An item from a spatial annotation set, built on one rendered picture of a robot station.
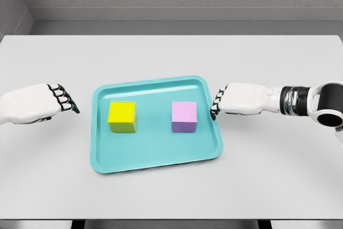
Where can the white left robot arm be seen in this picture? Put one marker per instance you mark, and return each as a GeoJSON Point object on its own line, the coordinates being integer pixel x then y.
{"type": "Point", "coordinates": [6, 108]}

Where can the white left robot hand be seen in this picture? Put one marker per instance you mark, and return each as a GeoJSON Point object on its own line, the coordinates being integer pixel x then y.
{"type": "Point", "coordinates": [37, 100]}

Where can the yellow cube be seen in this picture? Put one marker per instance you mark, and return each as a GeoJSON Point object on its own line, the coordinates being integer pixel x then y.
{"type": "Point", "coordinates": [122, 116]}

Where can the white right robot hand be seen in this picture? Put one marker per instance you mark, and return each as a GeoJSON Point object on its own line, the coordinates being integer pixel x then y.
{"type": "Point", "coordinates": [238, 99]}

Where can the pink cube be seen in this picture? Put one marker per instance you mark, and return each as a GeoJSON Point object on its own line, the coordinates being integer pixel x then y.
{"type": "Point", "coordinates": [184, 116]}

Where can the teal plastic tray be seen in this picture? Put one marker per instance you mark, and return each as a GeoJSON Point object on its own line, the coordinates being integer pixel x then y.
{"type": "Point", "coordinates": [158, 148]}

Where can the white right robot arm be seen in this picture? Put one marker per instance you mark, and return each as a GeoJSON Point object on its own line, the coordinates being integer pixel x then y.
{"type": "Point", "coordinates": [302, 101]}

